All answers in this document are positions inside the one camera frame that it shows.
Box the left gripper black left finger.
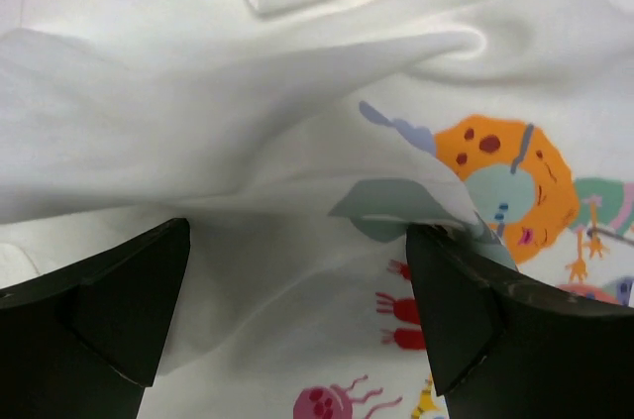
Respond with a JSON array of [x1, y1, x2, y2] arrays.
[[1, 218, 190, 419]]

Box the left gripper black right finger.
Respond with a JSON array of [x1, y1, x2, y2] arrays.
[[406, 225, 633, 418]]

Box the white cartoon-print t-shirt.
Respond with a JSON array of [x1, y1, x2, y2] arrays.
[[1, 0, 633, 418]]

